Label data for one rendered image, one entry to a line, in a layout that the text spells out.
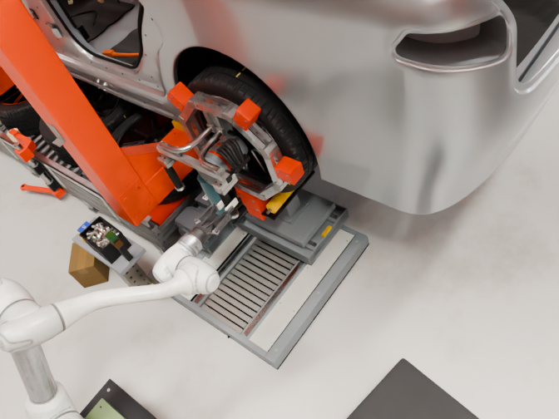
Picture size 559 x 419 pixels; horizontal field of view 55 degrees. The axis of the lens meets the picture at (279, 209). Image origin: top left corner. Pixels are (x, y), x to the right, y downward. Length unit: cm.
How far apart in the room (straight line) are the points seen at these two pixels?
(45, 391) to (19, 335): 49
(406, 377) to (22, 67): 184
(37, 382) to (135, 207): 92
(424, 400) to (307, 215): 114
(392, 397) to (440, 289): 77
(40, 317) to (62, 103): 89
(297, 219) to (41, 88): 137
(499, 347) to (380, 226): 87
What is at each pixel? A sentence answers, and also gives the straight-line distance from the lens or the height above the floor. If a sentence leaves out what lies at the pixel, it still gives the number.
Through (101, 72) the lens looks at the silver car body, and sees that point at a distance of 315.
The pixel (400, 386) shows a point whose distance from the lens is 219.
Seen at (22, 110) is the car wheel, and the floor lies 49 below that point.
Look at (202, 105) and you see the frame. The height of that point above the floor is 111.
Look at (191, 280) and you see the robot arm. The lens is 192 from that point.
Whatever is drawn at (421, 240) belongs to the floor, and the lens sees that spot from 291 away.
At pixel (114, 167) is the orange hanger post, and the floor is 88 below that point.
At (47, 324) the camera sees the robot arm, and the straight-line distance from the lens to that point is 186.
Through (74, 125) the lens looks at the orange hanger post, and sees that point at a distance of 237.
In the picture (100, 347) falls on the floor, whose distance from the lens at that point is 315.
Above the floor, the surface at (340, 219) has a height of 15.
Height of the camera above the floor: 239
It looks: 49 degrees down
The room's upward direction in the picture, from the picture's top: 22 degrees counter-clockwise
